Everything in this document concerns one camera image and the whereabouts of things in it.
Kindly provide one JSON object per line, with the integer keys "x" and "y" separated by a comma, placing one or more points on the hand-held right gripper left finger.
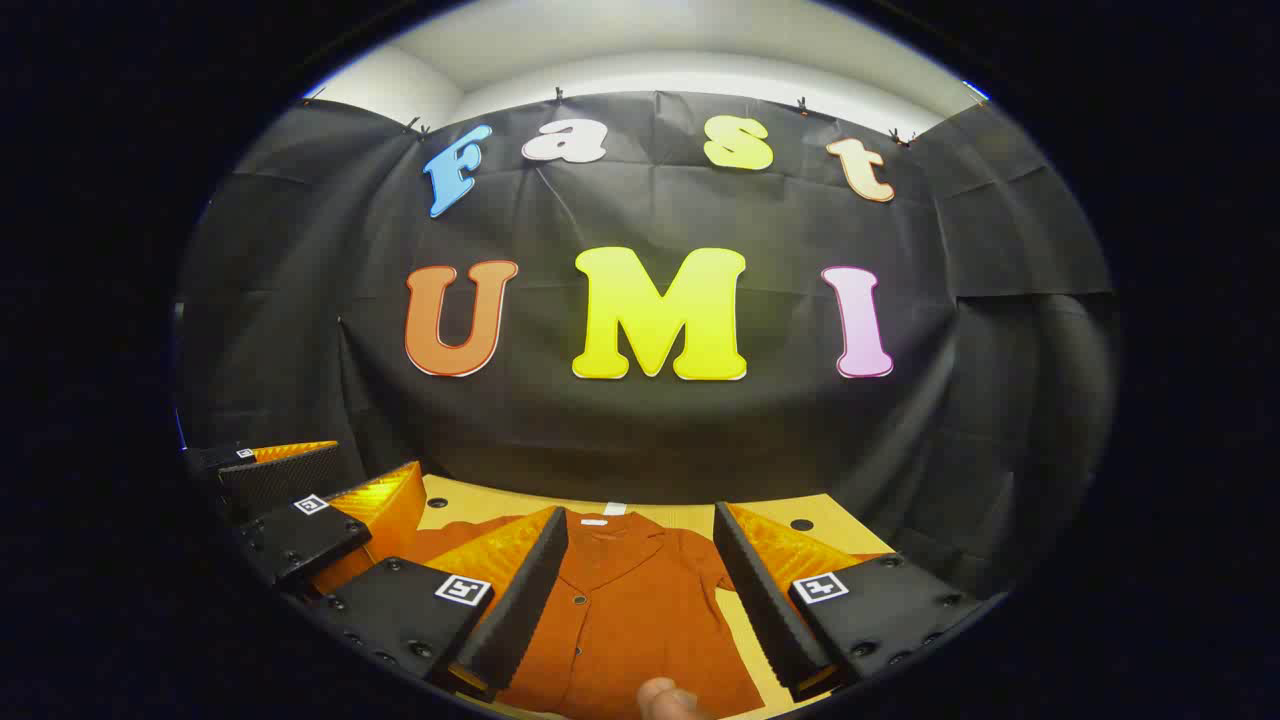
{"x": 525, "y": 600}

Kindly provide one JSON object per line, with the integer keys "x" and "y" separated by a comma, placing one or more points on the orange button-up shirt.
{"x": 630, "y": 620}

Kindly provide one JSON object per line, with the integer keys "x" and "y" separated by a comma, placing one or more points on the black backdrop cloth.
{"x": 700, "y": 430}

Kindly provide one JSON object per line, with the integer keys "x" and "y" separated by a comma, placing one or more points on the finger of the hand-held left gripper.
{"x": 280, "y": 478}
{"x": 300, "y": 540}

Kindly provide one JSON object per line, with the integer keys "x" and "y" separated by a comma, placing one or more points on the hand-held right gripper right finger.
{"x": 760, "y": 600}

